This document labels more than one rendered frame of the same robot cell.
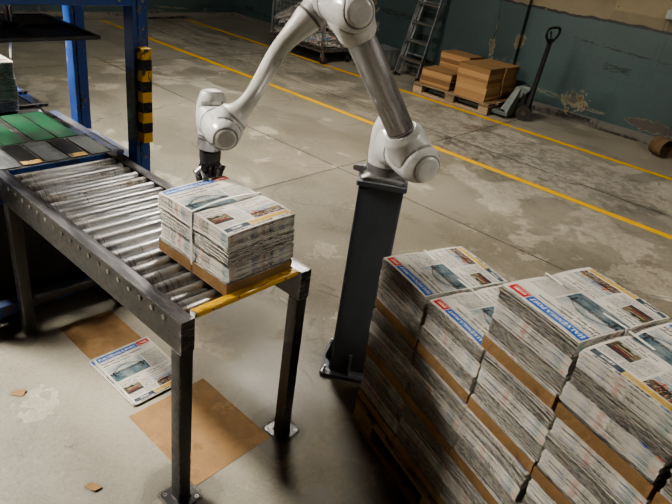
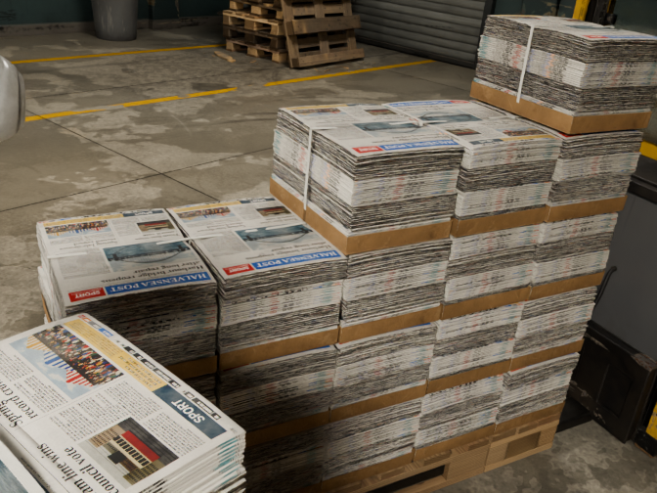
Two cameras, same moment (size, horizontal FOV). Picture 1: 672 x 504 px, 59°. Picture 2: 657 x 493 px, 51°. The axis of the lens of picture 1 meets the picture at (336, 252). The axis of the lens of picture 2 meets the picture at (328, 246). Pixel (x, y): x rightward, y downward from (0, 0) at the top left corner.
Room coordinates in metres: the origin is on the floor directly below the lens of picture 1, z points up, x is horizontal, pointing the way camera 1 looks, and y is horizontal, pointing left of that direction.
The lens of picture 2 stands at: (1.50, 0.86, 1.49)
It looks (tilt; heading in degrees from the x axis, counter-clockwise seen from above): 25 degrees down; 270
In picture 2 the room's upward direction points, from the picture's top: 6 degrees clockwise
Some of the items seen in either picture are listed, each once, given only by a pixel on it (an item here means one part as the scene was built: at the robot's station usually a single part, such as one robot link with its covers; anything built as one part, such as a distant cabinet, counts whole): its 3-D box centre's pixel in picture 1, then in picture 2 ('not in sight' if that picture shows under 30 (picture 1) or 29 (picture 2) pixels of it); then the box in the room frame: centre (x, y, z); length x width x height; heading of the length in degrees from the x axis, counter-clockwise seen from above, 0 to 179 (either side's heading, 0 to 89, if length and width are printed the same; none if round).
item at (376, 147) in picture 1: (391, 138); not in sight; (2.32, -0.15, 1.17); 0.18 x 0.16 x 0.22; 26
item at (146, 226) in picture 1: (148, 228); not in sight; (1.99, 0.72, 0.77); 0.47 x 0.05 x 0.05; 142
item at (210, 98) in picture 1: (212, 112); not in sight; (1.97, 0.49, 1.27); 0.13 x 0.11 x 0.16; 26
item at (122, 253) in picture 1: (168, 241); not in sight; (1.91, 0.62, 0.77); 0.47 x 0.05 x 0.05; 142
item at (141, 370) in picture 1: (141, 368); not in sight; (2.06, 0.80, 0.01); 0.37 x 0.28 x 0.01; 52
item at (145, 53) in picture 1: (144, 96); not in sight; (2.78, 1.02, 1.05); 0.05 x 0.05 x 0.45; 52
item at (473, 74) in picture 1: (468, 79); not in sight; (8.42, -1.45, 0.28); 1.20 x 0.83 x 0.57; 52
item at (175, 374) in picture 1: (181, 428); not in sight; (1.44, 0.43, 0.34); 0.06 x 0.06 x 0.68; 52
